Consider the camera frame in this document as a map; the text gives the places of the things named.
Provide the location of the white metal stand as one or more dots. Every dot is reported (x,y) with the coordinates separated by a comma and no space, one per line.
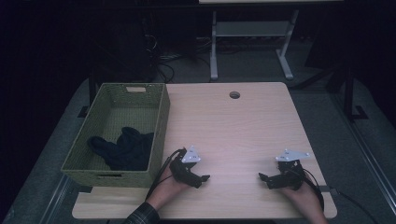
(252,28)

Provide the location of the person's right hand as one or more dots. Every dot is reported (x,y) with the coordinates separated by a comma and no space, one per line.
(303,197)

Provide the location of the green woven basket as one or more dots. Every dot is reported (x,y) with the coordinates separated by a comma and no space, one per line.
(93,179)

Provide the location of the grey tape strip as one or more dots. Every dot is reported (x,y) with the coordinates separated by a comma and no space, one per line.
(322,188)

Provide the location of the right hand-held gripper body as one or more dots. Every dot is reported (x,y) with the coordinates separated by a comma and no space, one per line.
(291,174)

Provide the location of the metal floor rail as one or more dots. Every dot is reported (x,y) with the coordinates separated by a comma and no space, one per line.
(56,199)
(367,152)

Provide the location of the person's left hand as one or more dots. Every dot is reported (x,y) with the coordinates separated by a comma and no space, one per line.
(166,189)

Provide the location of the dark navy garment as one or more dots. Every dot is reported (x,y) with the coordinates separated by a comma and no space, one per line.
(130,152)

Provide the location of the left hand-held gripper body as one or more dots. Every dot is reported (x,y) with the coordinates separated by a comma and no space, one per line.
(182,168)

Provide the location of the black metal stand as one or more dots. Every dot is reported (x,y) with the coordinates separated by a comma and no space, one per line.
(350,93)

